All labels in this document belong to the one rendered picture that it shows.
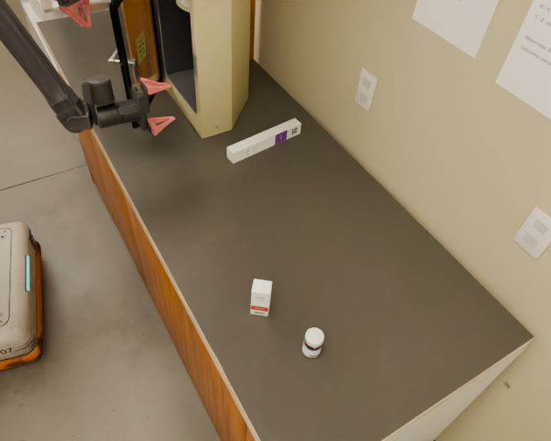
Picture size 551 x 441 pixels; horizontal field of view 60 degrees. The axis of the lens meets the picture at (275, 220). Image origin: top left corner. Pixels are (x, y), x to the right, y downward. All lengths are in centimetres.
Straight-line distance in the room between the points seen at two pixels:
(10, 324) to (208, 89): 118
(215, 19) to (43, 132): 211
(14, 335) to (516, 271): 172
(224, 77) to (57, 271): 142
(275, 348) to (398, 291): 36
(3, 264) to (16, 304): 22
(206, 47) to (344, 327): 85
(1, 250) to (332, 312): 156
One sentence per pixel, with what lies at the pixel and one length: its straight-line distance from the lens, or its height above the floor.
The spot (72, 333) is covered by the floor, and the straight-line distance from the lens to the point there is 232.
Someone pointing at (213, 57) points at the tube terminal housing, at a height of 122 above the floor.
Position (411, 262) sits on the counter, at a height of 94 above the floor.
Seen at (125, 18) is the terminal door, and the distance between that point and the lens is 146.
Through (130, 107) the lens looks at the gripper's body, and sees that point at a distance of 131.
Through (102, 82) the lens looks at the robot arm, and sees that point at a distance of 127.
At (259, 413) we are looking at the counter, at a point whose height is 94.
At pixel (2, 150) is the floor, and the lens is 330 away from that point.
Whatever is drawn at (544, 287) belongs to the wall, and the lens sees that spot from 129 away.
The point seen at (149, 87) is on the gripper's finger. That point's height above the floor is 125.
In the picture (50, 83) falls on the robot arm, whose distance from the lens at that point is 129.
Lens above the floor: 195
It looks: 48 degrees down
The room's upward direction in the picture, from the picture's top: 6 degrees clockwise
